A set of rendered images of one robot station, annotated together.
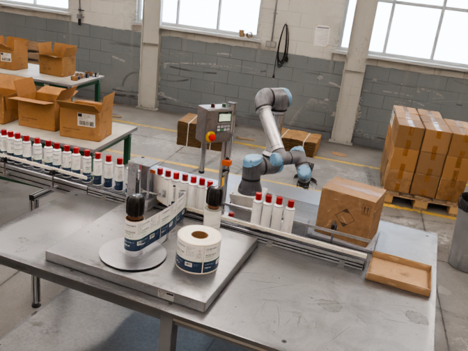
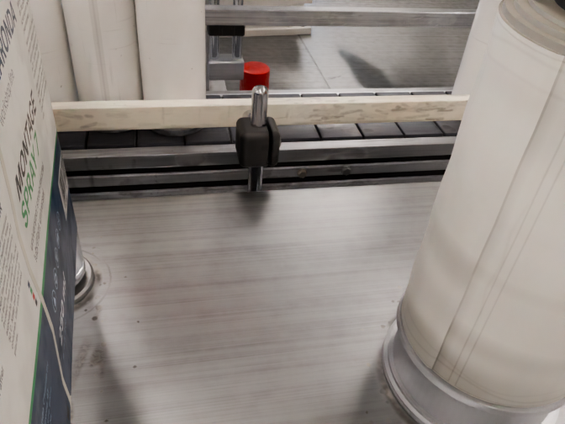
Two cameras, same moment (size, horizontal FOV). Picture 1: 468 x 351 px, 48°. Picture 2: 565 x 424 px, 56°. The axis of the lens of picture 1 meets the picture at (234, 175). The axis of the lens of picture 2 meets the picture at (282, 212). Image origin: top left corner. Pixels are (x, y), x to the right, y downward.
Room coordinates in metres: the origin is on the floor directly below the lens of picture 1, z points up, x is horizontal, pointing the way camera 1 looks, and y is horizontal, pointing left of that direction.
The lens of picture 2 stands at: (2.26, 0.26, 1.11)
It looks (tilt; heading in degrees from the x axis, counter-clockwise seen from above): 39 degrees down; 326
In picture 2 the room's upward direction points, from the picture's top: 6 degrees clockwise
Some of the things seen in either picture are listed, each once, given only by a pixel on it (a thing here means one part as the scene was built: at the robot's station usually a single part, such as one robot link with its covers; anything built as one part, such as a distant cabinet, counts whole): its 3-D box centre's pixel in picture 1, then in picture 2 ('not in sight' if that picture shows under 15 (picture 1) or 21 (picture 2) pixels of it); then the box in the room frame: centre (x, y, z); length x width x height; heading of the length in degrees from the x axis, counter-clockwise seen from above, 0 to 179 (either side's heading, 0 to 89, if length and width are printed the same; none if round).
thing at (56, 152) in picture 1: (56, 158); not in sight; (2.98, 1.09, 0.98); 0.05 x 0.05 x 0.20
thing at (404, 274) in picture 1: (399, 271); not in sight; (2.32, -0.88, 0.85); 0.30 x 0.26 x 0.04; 71
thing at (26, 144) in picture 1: (26, 150); not in sight; (3.06, 1.30, 0.98); 0.05 x 0.05 x 0.20
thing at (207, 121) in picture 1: (214, 123); not in sight; (2.75, 0.14, 1.38); 0.17 x 0.10 x 0.19; 126
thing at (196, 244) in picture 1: (198, 248); not in sight; (2.12, 0.12, 0.95); 0.20 x 0.20 x 0.14
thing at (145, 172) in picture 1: (143, 182); not in sight; (2.69, 0.49, 1.01); 0.14 x 0.13 x 0.26; 71
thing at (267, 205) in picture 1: (266, 213); not in sight; (2.54, -0.20, 0.98); 0.05 x 0.05 x 0.20
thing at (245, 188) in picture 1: (250, 184); not in sight; (3.01, -0.11, 0.96); 0.15 x 0.15 x 0.10
